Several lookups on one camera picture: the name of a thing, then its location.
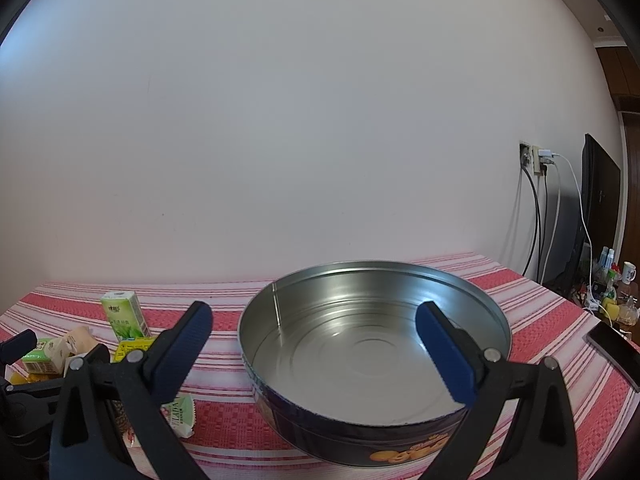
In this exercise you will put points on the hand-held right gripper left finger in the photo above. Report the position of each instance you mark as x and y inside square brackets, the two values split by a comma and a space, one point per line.
[196, 332]

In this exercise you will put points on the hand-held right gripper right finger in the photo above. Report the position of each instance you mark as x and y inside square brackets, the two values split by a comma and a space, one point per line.
[442, 350]

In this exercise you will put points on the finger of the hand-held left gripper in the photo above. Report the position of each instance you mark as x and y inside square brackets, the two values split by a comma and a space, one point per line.
[17, 347]

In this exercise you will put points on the small green tissue pack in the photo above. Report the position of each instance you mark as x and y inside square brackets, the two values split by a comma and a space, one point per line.
[42, 357]

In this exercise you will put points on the yellow cracker packet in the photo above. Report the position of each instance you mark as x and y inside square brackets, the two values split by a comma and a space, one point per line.
[22, 378]

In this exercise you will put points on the beige snack packet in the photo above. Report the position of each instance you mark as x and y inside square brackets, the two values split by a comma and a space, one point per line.
[80, 342]

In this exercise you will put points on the yellow-green snack packet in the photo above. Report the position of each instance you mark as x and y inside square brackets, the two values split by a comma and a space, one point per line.
[131, 347]

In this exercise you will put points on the white-green candy packet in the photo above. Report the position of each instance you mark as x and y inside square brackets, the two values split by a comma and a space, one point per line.
[179, 412]

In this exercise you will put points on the round metal cookie tin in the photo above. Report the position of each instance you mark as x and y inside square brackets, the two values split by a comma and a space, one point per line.
[350, 350]

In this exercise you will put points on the red striped tablecloth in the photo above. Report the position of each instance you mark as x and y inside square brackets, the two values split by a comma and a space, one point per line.
[225, 410]

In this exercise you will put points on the black smartphone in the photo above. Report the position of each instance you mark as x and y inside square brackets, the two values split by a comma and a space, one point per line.
[615, 355]

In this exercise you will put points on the green bottle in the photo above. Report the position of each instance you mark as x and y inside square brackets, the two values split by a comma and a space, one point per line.
[612, 285]

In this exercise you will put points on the glass jar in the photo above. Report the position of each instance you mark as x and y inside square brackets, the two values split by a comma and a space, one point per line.
[627, 314]

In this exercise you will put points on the white mug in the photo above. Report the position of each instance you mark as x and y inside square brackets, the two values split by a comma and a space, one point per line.
[627, 272]

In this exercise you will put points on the white charger plug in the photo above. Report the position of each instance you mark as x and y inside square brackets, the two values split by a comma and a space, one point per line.
[546, 156]

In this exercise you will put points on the brown wooden door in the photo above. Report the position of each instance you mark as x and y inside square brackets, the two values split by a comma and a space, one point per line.
[625, 90]

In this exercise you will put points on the wall socket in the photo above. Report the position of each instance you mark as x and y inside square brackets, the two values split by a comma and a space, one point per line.
[527, 157]

